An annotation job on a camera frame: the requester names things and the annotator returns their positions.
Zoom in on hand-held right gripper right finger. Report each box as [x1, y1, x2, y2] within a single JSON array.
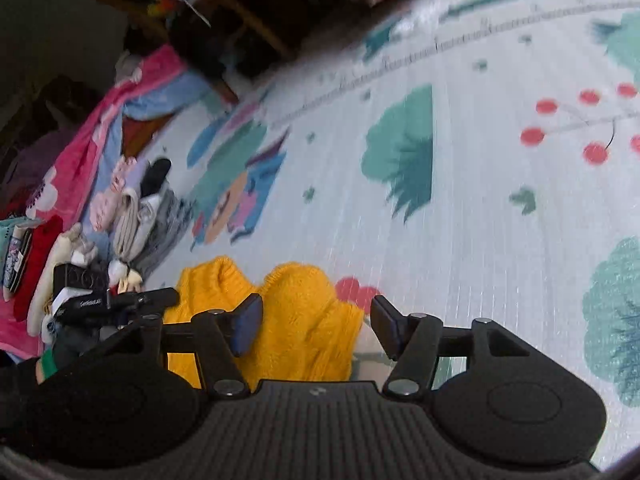
[[371, 295, 551, 402]]

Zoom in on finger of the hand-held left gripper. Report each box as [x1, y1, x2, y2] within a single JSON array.
[[107, 287, 182, 312]]

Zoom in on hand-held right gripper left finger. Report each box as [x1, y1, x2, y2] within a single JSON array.
[[75, 294, 264, 402]]

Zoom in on yellow knit sweater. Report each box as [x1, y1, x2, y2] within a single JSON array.
[[162, 256, 367, 392]]

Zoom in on pile of mixed clothes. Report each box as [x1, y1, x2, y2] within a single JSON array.
[[0, 214, 147, 342]]

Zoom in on person's left hand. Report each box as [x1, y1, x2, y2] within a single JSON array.
[[35, 325, 108, 387]]

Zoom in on folded grey garment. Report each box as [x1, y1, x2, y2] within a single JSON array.
[[131, 191, 197, 279]]

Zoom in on folded beige garment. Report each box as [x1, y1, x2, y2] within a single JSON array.
[[111, 186, 167, 262]]

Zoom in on folded pink floral garment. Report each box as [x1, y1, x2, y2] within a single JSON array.
[[89, 155, 139, 234]]

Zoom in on black socks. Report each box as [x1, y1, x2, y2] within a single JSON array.
[[139, 157, 174, 197]]

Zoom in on printed animal play mat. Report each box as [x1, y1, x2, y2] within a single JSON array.
[[125, 0, 640, 472]]

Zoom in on pink and blue blanket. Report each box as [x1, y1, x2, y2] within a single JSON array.
[[0, 44, 213, 361]]

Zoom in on white plush toy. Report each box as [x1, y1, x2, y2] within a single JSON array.
[[114, 51, 145, 84]]

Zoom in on wooden chair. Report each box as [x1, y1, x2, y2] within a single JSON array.
[[95, 0, 302, 107]]

